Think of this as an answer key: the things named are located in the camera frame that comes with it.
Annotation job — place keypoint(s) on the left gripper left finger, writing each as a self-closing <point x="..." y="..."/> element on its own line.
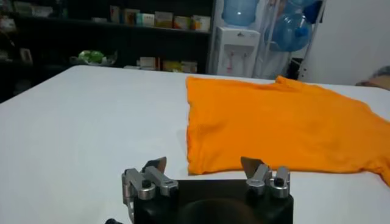
<point x="146" y="182"/>

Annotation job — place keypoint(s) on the upright blue water bottle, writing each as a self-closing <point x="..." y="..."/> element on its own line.
<point x="239" y="13"/>

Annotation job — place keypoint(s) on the orange white medicine box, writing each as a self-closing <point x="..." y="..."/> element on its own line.
<point x="131" y="16"/>

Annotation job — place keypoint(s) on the red white medicine box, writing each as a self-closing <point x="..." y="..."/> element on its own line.
<point x="114" y="13"/>

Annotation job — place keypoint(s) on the blue water jug blue cap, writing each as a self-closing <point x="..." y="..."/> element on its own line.
<point x="286" y="33"/>

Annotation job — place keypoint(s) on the bowl with green items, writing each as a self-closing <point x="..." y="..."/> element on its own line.
<point x="91" y="57"/>

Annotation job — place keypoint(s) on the pale yellow box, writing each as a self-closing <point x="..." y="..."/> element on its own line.
<point x="189" y="67"/>

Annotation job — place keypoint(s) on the pile of grey clothes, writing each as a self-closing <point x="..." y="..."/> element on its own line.
<point x="382" y="71"/>

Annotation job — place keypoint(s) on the small framed card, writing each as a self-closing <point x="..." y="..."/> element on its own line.
<point x="26" y="55"/>

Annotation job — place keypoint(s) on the orange t-shirt with white print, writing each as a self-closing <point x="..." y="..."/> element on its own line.
<point x="274" y="128"/>

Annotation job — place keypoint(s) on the white green shelf box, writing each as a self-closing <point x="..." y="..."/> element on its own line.
<point x="22" y="7"/>

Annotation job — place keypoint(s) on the yellow green box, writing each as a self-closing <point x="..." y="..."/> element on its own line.
<point x="172" y="65"/>

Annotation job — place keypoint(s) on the white box red stripe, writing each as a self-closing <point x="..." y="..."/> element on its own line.
<point x="147" y="62"/>

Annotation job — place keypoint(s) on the yellow white medicine box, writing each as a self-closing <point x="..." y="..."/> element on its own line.
<point x="201" y="22"/>

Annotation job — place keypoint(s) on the white water dispenser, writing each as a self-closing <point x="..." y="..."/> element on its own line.
<point x="234" y="61"/>

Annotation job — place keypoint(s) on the black shelving unit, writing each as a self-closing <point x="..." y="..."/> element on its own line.
<point x="61" y="39"/>

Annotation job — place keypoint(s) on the teal white medicine box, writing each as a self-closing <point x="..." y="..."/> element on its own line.
<point x="145" y="19"/>

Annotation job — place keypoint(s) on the small flat white box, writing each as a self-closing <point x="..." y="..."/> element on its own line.
<point x="99" y="19"/>

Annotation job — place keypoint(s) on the red yellow medicine box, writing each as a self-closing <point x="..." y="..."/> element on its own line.
<point x="182" y="22"/>

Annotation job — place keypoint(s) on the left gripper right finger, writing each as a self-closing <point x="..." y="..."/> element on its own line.
<point x="262" y="179"/>

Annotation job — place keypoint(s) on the open flap cardboard box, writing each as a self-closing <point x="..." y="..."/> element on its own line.
<point x="376" y="82"/>

